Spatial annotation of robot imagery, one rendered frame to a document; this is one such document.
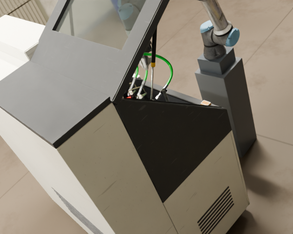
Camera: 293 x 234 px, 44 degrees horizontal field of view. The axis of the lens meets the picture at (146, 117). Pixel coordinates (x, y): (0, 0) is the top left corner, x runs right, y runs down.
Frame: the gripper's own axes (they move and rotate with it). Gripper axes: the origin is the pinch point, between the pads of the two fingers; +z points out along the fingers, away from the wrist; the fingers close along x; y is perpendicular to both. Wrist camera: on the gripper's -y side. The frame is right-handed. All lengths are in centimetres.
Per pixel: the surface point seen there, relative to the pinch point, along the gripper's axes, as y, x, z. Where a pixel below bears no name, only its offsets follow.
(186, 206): -30, -35, 62
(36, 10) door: 86, 333, 52
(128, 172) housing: -50, -35, 11
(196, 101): 14.3, -15.6, 29.1
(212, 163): -4, -35, 53
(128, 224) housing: -62, -35, 36
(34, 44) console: -34, 35, -31
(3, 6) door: 49, 330, 24
